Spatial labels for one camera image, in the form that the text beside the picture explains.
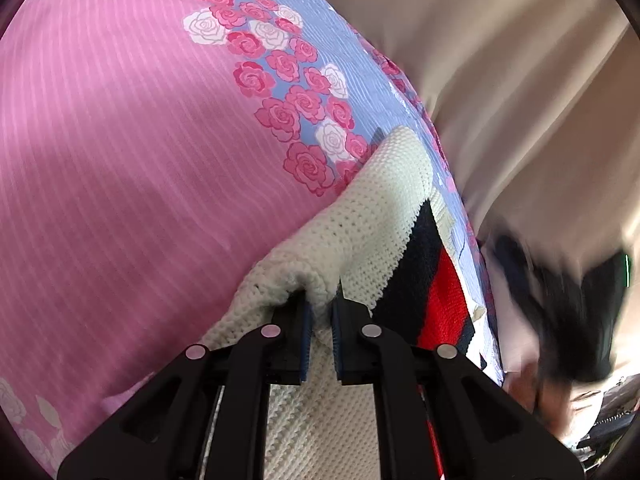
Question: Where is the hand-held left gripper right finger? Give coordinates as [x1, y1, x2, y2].
[331, 296, 585, 480]

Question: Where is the pink floral bed sheet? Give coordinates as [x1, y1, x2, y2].
[0, 0, 503, 479]

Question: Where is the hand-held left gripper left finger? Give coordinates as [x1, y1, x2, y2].
[57, 294, 315, 480]

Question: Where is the white knitted striped sweater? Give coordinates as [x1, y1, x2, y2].
[202, 126, 488, 480]

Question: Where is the beige cloth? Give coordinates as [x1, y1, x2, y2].
[300, 0, 640, 441]

